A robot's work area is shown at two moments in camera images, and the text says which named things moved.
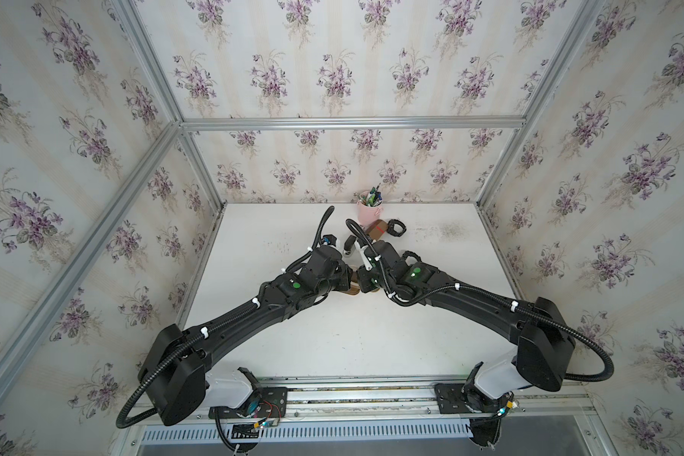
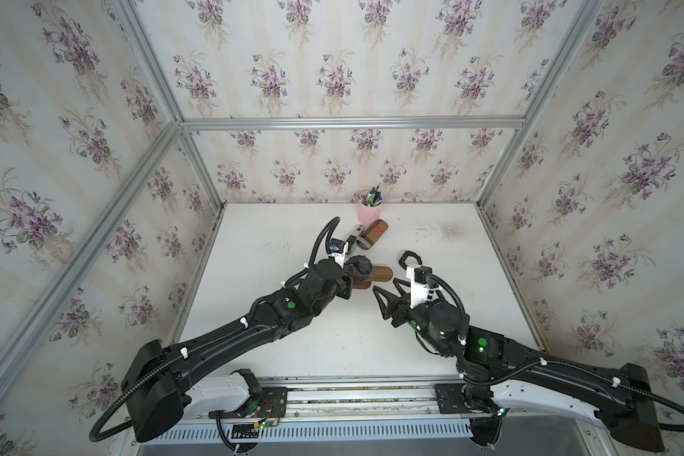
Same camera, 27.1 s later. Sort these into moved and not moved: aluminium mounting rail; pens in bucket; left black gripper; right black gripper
Moved: right black gripper
Not moved: pens in bucket; left black gripper; aluminium mounting rail
